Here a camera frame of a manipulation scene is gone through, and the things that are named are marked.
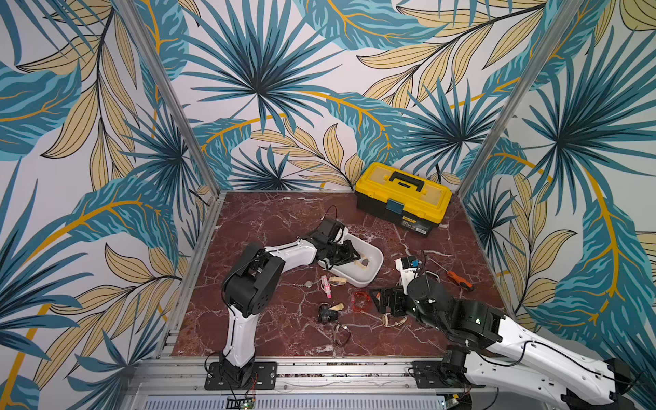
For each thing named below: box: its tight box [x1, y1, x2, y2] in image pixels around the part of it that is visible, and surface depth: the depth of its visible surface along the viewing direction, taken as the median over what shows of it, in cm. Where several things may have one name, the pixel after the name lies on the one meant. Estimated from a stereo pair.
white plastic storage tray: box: [316, 232, 385, 288], surface depth 94 cm
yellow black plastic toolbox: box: [354, 162, 453, 238], surface depth 100 cm
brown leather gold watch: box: [333, 322, 353, 348], surface depth 82 cm
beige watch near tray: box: [328, 276, 348, 287], surface depth 93 cm
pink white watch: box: [321, 275, 333, 299], surface depth 90 cm
